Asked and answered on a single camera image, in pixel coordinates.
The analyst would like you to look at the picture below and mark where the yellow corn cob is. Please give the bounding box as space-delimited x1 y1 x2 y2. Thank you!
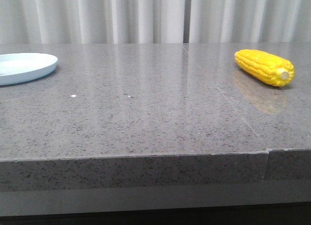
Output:
235 49 295 87

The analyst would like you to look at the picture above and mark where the light blue plate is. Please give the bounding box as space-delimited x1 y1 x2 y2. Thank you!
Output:
0 53 58 86

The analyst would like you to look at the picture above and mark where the white pleated curtain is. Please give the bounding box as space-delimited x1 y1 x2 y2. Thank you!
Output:
0 0 311 44

